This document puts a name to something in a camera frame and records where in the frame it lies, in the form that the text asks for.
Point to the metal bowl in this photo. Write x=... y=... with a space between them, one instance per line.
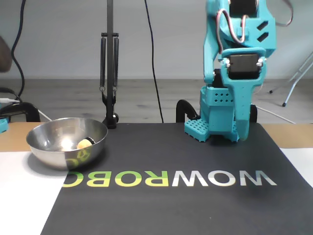
x=49 y=154

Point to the black mat with WOWROBO print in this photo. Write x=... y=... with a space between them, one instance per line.
x=146 y=208

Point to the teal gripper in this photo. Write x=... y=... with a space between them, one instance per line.
x=242 y=82

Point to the orange ball with black base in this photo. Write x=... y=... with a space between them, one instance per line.
x=83 y=144

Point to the white metal stand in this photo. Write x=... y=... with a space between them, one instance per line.
x=292 y=88

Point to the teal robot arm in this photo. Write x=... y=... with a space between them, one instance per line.
x=210 y=49

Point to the white paper sheet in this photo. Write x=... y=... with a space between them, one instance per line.
x=300 y=161
x=24 y=195

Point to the teal robot base part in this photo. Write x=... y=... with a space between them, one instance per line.
x=3 y=124

